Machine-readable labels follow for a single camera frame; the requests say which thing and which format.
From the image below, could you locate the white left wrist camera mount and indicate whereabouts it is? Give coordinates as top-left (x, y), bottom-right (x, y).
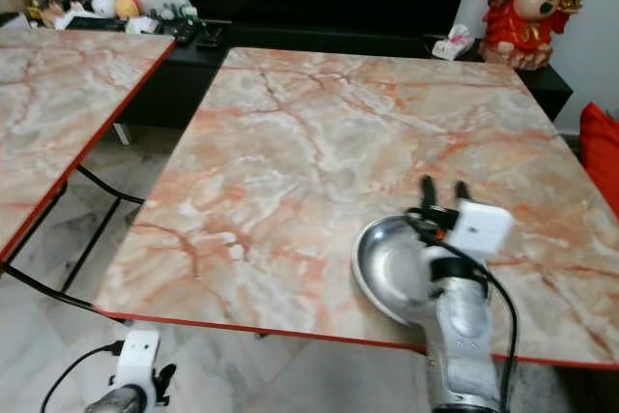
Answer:
top-left (113, 329), bottom-right (162, 396)

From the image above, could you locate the orange round ball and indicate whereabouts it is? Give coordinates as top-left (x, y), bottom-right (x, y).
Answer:
top-left (114, 0), bottom-right (142, 20)

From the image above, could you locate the red laughing Buddha statue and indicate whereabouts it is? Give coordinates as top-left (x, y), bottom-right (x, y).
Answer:
top-left (480, 0), bottom-right (589, 72)

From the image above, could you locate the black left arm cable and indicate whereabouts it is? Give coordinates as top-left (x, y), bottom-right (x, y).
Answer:
top-left (41, 339), bottom-right (125, 413)

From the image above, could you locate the shiny steel bowl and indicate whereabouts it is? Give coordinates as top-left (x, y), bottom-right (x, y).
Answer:
top-left (351, 214), bottom-right (448, 328)

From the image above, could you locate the marble pattern folding table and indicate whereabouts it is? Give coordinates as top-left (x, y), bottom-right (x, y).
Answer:
top-left (0, 26), bottom-right (177, 325)
top-left (93, 45), bottom-right (619, 371)

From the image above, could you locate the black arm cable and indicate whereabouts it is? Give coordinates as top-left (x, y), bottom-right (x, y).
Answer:
top-left (406, 206), bottom-right (520, 408)
top-left (41, 339), bottom-right (125, 413)

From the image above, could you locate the red cushion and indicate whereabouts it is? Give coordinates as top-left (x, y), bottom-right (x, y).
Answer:
top-left (579, 101), bottom-right (619, 221)

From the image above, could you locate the black remote control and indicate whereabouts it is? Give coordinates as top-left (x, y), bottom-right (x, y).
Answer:
top-left (174, 18), bottom-right (200, 45)

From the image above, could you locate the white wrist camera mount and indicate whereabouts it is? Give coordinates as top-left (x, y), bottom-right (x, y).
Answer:
top-left (449, 199), bottom-right (515, 262)
top-left (113, 329), bottom-right (162, 396)

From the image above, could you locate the white tissue pack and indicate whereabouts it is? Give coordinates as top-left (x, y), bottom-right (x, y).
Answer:
top-left (429, 23), bottom-right (476, 62)

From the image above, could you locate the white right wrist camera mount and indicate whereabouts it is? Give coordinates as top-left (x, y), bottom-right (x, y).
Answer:
top-left (449, 199), bottom-right (515, 262)

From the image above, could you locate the black television console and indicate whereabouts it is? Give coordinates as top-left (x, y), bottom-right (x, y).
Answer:
top-left (63, 16), bottom-right (575, 131)

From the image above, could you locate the small white box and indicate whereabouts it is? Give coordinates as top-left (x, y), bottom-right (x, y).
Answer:
top-left (126, 15), bottom-right (160, 36)

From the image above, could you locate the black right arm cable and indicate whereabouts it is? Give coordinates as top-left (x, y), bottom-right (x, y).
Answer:
top-left (406, 206), bottom-right (520, 408)

